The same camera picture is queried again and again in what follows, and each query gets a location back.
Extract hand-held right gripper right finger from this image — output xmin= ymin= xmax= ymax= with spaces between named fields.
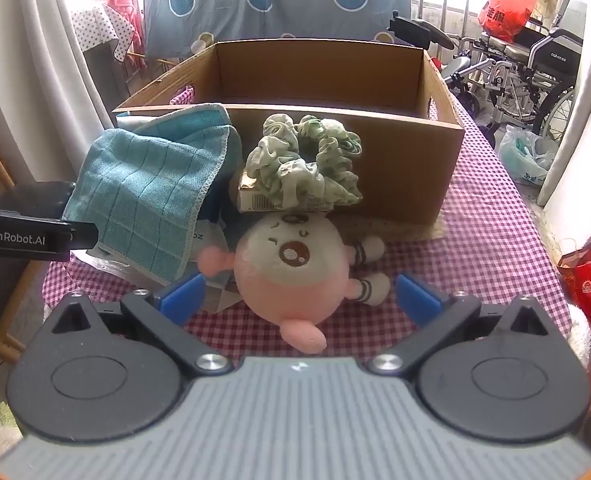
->
xmin=367 ymin=274 xmax=551 ymax=378

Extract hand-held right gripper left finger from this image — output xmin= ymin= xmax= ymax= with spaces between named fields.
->
xmin=40 ymin=272 xmax=236 ymax=378

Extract blue wet wipes pack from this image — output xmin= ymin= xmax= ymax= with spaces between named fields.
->
xmin=190 ymin=200 xmax=238 ymax=261

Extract pink and white plush toy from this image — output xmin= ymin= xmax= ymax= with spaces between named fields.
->
xmin=196 ymin=209 xmax=392 ymax=356

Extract teal checked towel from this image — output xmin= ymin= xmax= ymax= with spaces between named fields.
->
xmin=62 ymin=103 xmax=243 ymax=281

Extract gold tissue packet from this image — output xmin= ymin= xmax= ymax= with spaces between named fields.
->
xmin=238 ymin=170 xmax=333 ymax=213

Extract brown cardboard box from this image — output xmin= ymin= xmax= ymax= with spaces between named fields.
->
xmin=111 ymin=39 xmax=465 ymax=226

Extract green floral scrunchie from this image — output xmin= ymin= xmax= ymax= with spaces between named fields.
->
xmin=245 ymin=114 xmax=363 ymax=210

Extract purple checked tablecloth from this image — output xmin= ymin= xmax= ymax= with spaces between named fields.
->
xmin=42 ymin=87 xmax=576 ymax=361

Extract red gift bag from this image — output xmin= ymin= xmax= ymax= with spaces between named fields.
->
xmin=558 ymin=240 xmax=591 ymax=341

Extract dark grey storage crate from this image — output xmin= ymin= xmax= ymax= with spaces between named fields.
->
xmin=82 ymin=42 xmax=126 ymax=128

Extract white plastic bag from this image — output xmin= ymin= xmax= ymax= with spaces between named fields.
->
xmin=498 ymin=125 xmax=559 ymax=186

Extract white curtain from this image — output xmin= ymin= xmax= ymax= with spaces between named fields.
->
xmin=18 ymin=0 xmax=116 ymax=131

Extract white polka dot cloth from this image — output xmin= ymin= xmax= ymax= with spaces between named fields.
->
xmin=70 ymin=5 xmax=133 ymax=63

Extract pink hanging clothes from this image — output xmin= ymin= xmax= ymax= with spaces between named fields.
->
xmin=100 ymin=0 xmax=148 ymax=56

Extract black wheelchair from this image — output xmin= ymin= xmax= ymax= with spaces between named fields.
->
xmin=480 ymin=0 xmax=589 ymax=136

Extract red plastic bag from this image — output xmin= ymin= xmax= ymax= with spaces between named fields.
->
xmin=478 ymin=0 xmax=536 ymax=43

